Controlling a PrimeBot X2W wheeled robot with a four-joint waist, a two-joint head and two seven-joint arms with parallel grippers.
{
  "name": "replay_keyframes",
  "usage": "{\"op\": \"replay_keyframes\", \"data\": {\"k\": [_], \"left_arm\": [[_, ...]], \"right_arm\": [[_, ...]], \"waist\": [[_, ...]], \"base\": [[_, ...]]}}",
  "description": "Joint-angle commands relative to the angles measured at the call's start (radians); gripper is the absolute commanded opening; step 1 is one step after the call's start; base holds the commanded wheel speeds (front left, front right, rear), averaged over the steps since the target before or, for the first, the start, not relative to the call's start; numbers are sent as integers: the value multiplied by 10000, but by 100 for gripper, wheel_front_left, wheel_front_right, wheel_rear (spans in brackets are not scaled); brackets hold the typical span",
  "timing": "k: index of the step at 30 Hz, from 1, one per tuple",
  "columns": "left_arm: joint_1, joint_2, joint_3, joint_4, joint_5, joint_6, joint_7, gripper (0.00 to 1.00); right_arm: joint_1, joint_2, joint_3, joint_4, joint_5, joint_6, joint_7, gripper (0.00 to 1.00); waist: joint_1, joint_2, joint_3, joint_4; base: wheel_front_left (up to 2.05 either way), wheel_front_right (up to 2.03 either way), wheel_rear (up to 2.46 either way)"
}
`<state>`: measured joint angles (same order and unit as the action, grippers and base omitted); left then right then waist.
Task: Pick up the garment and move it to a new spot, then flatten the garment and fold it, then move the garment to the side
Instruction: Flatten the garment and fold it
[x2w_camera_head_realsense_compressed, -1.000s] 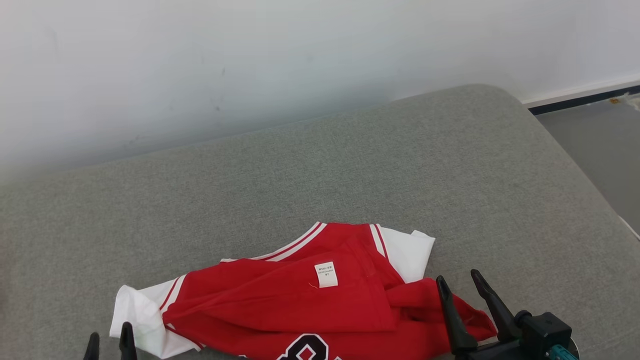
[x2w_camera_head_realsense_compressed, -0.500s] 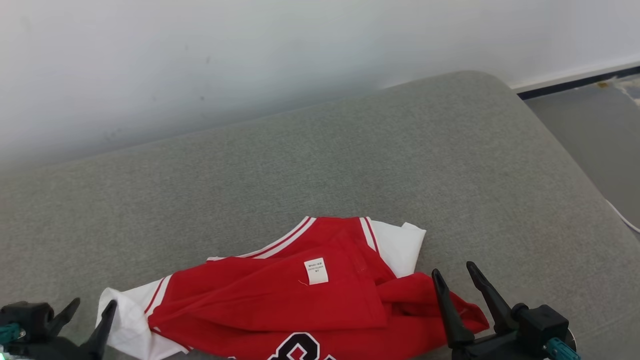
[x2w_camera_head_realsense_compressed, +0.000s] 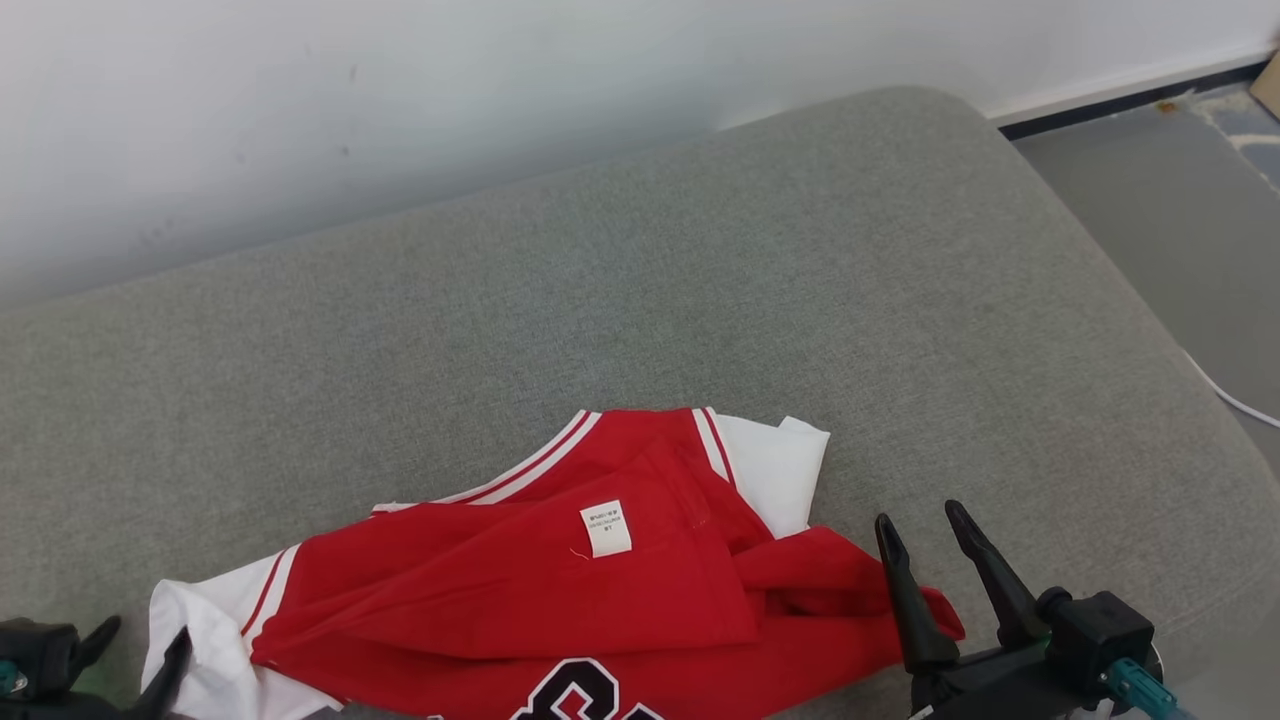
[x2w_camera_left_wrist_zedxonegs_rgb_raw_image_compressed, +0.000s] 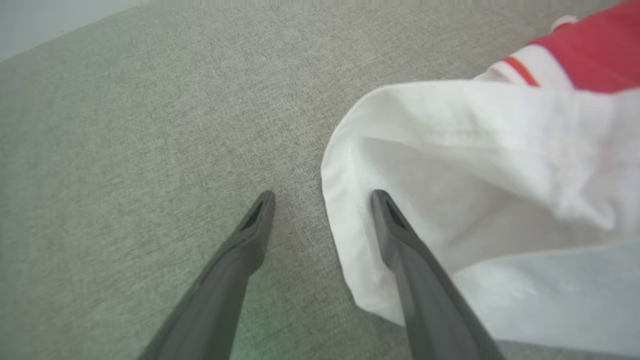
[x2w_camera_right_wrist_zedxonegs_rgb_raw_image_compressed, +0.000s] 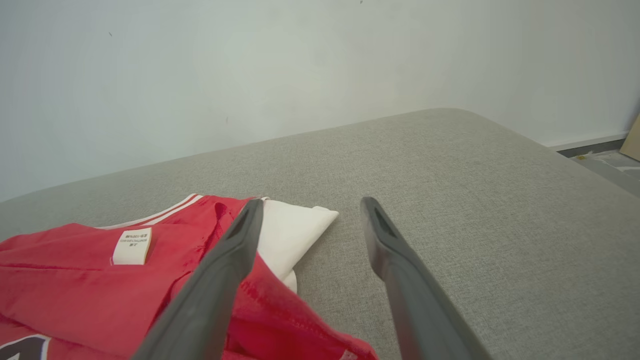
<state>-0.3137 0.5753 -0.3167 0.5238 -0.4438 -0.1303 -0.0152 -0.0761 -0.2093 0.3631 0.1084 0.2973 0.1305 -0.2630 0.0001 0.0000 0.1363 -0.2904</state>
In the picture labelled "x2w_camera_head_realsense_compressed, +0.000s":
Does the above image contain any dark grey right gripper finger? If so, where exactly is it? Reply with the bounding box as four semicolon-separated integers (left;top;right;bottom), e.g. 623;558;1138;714
874;513;961;677
944;499;1051;651

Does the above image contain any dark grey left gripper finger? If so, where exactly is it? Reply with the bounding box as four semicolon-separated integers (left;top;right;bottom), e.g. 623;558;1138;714
66;614;124;675
120;627;194;720

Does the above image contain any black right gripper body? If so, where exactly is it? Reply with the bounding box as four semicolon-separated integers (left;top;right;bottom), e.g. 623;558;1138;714
908;640;1111;720

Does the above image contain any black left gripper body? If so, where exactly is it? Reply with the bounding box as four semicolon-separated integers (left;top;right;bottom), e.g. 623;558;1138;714
0;698;126;720

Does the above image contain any red jersey with black number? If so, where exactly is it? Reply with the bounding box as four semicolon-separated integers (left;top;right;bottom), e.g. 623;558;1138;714
140;407;966;720

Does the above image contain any grey fabric sofa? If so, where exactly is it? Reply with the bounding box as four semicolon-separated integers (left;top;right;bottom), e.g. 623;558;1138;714
0;85;1280;720

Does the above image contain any tan cardboard board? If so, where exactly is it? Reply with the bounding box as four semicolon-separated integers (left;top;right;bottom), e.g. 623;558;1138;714
1250;50;1280;121

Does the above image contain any right camera cable teal plug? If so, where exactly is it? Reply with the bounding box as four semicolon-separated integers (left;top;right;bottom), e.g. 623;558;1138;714
1100;655;1196;720

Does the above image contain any white floor cable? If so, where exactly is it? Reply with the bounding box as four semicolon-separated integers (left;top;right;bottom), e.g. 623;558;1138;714
1183;348;1280;429

